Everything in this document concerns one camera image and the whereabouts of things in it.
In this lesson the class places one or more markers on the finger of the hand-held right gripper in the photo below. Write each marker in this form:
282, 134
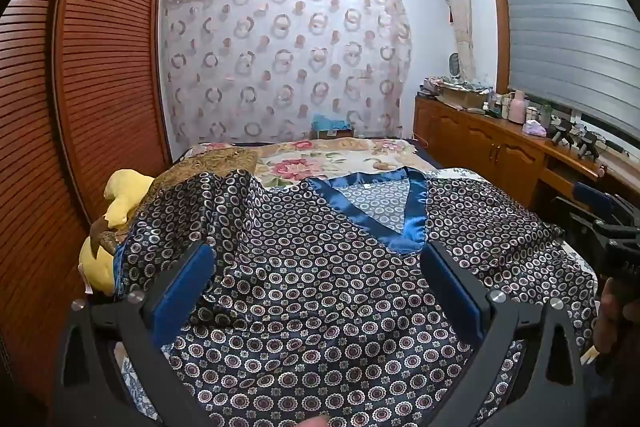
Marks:
592, 198

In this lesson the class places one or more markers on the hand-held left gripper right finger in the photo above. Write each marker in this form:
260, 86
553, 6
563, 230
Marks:
455, 293

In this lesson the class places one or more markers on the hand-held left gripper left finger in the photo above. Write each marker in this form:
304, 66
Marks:
180, 288

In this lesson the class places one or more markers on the patterned satin pajama top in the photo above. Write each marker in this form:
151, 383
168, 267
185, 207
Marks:
310, 307

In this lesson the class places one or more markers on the person's right hand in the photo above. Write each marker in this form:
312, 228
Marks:
609, 317

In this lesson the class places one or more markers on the purple soft pouch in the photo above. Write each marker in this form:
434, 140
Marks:
534, 128

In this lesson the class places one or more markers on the yellow plush toy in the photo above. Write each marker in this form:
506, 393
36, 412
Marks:
127, 194

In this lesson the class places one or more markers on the pink thermos flask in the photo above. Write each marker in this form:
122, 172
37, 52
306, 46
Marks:
516, 109

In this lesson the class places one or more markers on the wooden sideboard cabinet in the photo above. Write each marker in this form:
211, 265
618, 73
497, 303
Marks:
480, 142

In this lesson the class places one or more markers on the gold patterned pillow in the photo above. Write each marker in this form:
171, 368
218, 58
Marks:
210, 162

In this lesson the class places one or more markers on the open cardboard box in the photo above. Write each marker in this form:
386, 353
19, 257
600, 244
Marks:
462, 98

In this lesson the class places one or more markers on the grey window blind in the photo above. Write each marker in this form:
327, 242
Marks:
575, 32

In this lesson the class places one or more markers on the pink floral bedsheet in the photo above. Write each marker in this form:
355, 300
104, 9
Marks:
320, 162

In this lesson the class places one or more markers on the small white desk fan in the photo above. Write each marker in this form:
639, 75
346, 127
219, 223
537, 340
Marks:
457, 67

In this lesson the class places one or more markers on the teal covered box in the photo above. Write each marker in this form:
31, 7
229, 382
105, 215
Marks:
332, 126

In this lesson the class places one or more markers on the wooden louvred wardrobe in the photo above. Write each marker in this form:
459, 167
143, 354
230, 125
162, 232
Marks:
100, 82

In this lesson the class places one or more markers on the beige bunched corner curtain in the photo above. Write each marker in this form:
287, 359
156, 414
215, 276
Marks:
460, 7

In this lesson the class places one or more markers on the circle print sheer curtain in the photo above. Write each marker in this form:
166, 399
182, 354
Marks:
280, 57

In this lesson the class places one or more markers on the wooden window frame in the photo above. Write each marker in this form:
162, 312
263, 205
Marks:
496, 17

